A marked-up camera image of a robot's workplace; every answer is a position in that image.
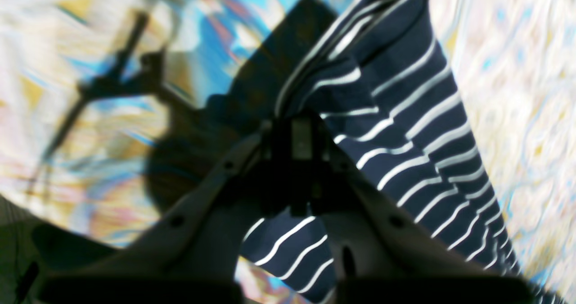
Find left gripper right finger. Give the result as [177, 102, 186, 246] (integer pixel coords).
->
[290, 115, 535, 304]

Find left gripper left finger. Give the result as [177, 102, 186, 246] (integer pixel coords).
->
[38, 119, 293, 304]

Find navy white striped T-shirt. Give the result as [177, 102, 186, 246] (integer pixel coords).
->
[238, 0, 567, 304]

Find patterned tile tablecloth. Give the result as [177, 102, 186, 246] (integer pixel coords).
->
[0, 0, 576, 304]

